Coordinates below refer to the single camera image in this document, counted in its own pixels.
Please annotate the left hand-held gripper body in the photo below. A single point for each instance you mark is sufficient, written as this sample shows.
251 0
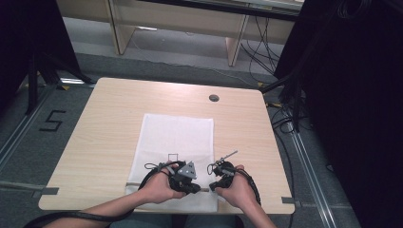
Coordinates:
185 175

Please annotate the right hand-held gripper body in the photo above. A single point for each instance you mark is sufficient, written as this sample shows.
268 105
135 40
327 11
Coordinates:
225 172

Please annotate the white mesh laundry bag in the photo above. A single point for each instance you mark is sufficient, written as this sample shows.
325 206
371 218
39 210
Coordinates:
177 136

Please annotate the person's right hand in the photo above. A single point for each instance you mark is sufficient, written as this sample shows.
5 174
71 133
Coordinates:
239 193

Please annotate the person's left hand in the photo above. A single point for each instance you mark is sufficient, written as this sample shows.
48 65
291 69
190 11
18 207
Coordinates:
160 186

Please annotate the person's right leg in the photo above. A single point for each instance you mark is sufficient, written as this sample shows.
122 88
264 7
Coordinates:
210 221

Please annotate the person's leg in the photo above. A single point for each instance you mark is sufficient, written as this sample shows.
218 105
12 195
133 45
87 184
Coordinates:
210 221
141 221

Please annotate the person's left leg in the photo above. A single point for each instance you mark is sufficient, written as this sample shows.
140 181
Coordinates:
141 221

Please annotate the grey tape strip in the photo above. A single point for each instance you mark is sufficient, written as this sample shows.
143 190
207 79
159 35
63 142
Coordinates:
290 200
44 191

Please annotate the black curtain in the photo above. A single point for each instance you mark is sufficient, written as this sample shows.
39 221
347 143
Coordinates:
355 95
28 38

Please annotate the black metal stand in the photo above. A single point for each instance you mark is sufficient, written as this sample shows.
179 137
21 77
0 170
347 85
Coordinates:
47 72

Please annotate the metal floor rail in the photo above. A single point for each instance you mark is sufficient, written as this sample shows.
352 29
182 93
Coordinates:
22 126
312 177

